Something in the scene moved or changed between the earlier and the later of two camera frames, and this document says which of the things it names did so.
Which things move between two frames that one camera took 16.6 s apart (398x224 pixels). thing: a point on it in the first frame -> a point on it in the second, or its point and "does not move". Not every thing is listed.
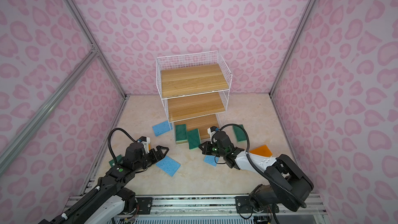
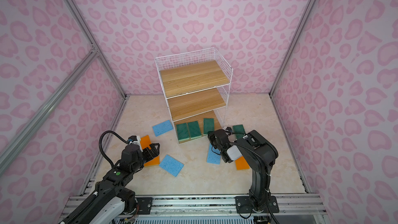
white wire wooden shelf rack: (195, 89) does not move
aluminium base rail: (216, 209) does not move
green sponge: (119, 160) -> (209, 125)
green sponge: (240, 134) does not move
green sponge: (194, 138) -> (194, 129)
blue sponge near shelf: (162, 127) does not move
